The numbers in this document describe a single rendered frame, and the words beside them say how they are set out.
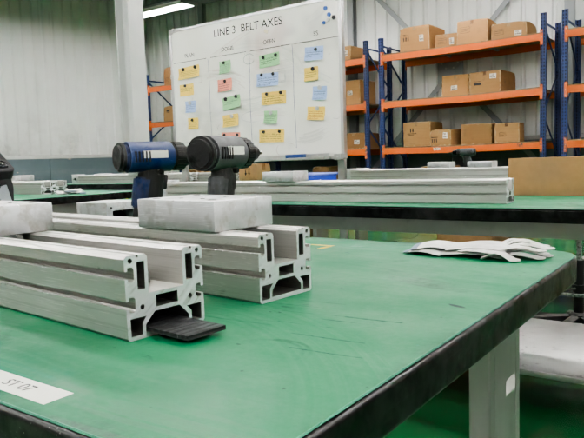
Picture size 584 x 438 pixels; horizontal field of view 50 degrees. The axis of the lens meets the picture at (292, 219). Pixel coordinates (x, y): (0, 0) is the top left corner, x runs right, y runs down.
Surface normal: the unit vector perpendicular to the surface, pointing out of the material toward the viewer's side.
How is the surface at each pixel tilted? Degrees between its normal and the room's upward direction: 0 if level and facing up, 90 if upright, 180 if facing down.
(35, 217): 90
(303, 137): 90
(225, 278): 90
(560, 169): 88
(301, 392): 0
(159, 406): 0
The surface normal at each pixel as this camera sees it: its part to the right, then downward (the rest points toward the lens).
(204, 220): -0.65, 0.09
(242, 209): 0.76, 0.04
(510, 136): -0.48, 0.15
